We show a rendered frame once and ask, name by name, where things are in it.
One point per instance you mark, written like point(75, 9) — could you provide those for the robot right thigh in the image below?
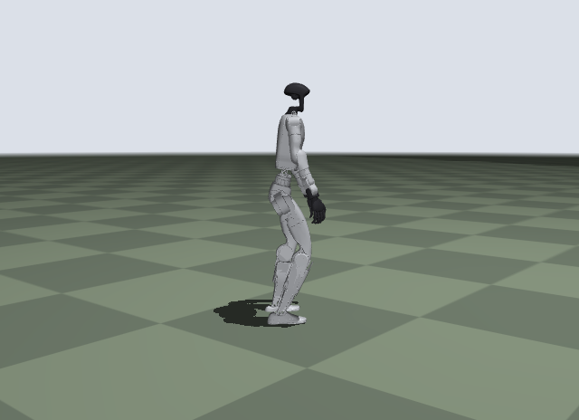
point(297, 223)

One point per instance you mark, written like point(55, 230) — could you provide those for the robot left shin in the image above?
point(280, 274)

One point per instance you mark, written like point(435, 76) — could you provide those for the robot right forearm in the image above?
point(304, 173)

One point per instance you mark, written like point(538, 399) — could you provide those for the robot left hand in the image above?
point(309, 205)

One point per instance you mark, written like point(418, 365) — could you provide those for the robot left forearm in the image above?
point(296, 175)

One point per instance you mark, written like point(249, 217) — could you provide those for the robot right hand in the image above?
point(318, 207)

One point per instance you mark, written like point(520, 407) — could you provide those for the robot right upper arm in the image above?
point(293, 126)

